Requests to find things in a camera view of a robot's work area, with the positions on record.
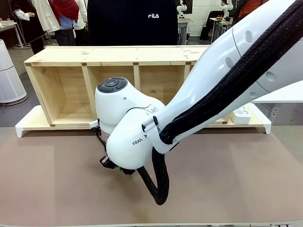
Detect white wood-topped desk riser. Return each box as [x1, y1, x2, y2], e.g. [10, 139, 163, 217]
[203, 103, 272, 135]
[15, 105, 100, 139]

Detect wooden compartment shelf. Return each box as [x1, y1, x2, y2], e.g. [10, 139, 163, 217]
[24, 45, 230, 126]

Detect white power strip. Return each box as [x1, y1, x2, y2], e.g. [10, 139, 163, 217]
[230, 106, 252, 125]

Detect person in black FILA sweater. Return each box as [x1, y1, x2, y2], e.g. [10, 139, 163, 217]
[86, 0, 178, 46]

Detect person in red sweater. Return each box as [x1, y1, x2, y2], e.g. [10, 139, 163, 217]
[48, 0, 80, 47]

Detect hanging white lab coat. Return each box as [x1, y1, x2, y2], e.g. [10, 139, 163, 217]
[35, 0, 61, 34]

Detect mannequin in black vest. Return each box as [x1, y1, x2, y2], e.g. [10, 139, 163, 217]
[10, 0, 46, 55]

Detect wooden-topped background desk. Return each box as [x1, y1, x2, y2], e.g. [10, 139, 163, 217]
[0, 21, 25, 50]

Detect background table with fruit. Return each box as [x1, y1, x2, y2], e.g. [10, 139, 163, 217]
[209, 17, 234, 45]

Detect person in orange and black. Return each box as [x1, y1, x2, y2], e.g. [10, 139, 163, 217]
[236, 0, 271, 20]

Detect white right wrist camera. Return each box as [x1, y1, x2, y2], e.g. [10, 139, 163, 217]
[89, 119, 102, 133]

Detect black braided cable sleeve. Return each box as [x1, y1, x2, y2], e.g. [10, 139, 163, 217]
[138, 0, 303, 206]

